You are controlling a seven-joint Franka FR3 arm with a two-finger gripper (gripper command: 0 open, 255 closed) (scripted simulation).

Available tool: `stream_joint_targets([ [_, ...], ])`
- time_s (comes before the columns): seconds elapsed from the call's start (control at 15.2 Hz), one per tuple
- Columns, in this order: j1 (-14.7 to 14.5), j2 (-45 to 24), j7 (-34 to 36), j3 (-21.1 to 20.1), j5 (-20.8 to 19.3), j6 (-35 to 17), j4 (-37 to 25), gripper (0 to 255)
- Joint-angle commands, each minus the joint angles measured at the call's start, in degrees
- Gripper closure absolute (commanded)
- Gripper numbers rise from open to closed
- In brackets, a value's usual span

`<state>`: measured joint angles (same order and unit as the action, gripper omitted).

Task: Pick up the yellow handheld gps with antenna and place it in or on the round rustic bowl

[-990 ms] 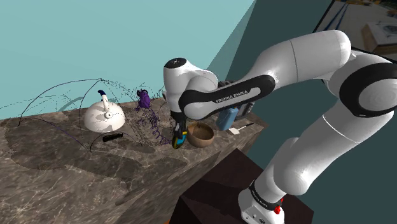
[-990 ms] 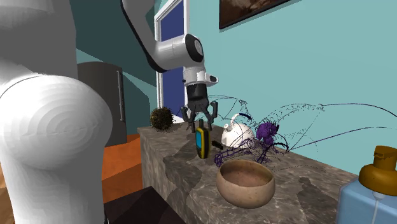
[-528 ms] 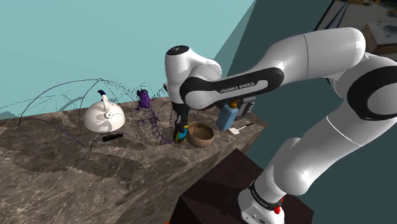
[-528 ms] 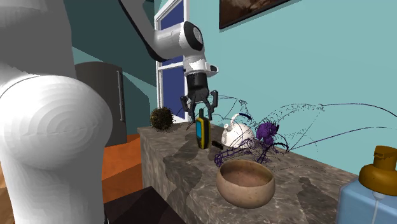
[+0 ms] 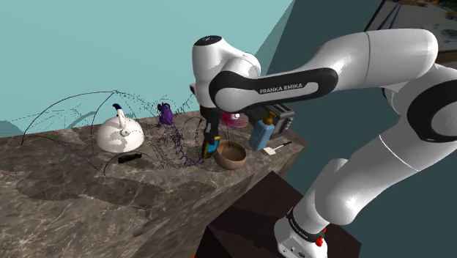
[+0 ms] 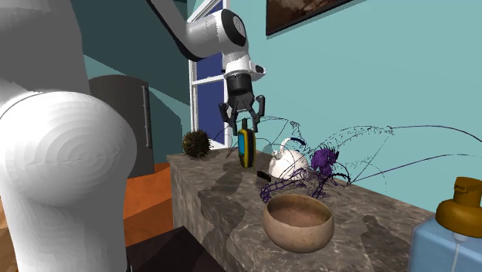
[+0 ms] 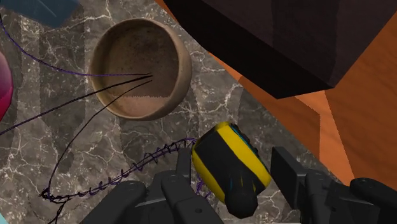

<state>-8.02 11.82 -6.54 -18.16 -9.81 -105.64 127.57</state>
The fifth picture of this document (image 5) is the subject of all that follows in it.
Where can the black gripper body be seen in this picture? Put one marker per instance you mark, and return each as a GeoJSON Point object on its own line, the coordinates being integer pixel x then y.
{"type": "Point", "coordinates": [211, 119]}

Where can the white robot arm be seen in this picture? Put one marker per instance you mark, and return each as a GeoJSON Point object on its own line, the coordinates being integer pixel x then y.
{"type": "Point", "coordinates": [360, 60]}

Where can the blue and yellow flat object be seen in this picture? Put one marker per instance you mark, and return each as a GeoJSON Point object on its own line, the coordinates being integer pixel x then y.
{"type": "Point", "coordinates": [213, 145]}

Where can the pink round container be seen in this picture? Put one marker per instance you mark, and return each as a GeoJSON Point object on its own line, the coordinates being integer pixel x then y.
{"type": "Point", "coordinates": [237, 122]}

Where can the brown bowl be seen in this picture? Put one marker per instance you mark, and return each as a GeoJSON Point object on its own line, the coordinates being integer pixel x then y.
{"type": "Point", "coordinates": [230, 157]}

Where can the blue pump bottle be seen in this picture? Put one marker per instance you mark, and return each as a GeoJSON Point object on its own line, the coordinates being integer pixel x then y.
{"type": "Point", "coordinates": [260, 135]}

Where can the black toaster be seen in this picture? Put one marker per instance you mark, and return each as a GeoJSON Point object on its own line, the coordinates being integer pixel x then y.
{"type": "Point", "coordinates": [284, 123]}

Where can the small black bar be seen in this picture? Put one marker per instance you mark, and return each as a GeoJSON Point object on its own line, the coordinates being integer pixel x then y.
{"type": "Point", "coordinates": [129, 157]}

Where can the dark robot stand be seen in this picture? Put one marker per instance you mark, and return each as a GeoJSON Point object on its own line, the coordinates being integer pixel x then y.
{"type": "Point", "coordinates": [250, 214]}

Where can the framed wall picture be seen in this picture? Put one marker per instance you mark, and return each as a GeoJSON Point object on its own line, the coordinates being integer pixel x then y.
{"type": "Point", "coordinates": [414, 18]}

